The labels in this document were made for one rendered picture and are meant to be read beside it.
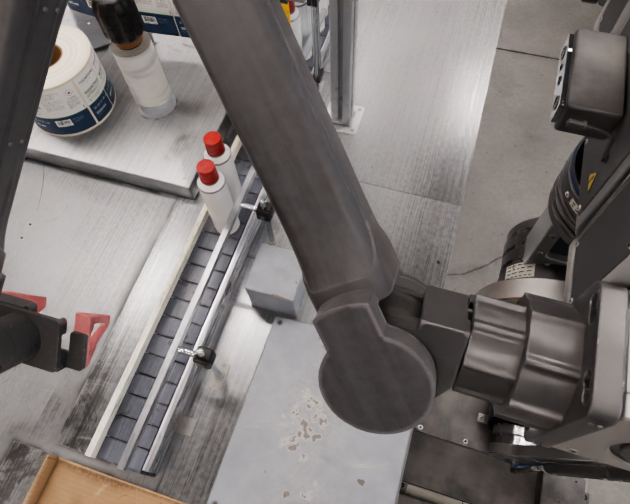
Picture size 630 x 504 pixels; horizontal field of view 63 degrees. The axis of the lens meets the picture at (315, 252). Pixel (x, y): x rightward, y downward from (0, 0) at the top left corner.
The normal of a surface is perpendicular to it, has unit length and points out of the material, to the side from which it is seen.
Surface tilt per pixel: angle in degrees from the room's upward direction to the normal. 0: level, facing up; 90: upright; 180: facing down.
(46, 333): 39
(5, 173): 105
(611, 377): 0
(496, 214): 0
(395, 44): 0
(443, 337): 51
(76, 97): 90
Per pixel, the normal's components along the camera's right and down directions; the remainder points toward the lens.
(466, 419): -0.04, -0.45
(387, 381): -0.26, 0.37
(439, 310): 0.16, -0.89
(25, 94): 0.84, 0.54
